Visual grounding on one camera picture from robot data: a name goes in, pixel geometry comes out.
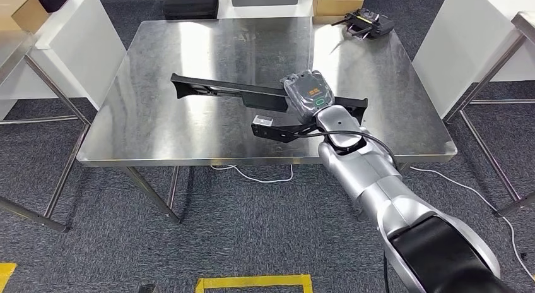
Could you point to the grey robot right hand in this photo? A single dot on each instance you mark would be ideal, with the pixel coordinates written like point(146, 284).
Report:
point(309, 94)

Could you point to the black plastic frame part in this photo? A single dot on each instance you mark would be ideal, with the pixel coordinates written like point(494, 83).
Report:
point(217, 90)

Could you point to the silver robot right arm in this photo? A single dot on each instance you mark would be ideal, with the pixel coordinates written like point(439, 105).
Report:
point(368, 178)

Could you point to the grey robot base part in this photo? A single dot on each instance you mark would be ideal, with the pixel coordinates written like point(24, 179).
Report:
point(147, 289)

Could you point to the stainless steel workbench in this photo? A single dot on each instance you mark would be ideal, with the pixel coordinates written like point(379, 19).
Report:
point(167, 115)

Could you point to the cardboard box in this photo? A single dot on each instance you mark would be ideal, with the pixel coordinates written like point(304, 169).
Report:
point(21, 13)
point(334, 6)

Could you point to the black remote controller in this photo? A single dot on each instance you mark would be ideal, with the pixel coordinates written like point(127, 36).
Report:
point(372, 25)

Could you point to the black hard case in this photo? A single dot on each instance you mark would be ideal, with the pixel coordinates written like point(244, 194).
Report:
point(190, 6)

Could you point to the white partition panel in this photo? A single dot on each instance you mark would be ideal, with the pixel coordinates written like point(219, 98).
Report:
point(451, 40)
point(75, 52)

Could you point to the yellow floor tape square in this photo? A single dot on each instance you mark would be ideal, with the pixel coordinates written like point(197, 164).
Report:
point(250, 281)
point(6, 276)

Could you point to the stainless steel table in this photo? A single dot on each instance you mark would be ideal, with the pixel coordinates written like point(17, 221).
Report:
point(65, 174)
point(526, 25)

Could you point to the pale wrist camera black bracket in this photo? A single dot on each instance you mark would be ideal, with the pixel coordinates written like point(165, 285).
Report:
point(262, 121)

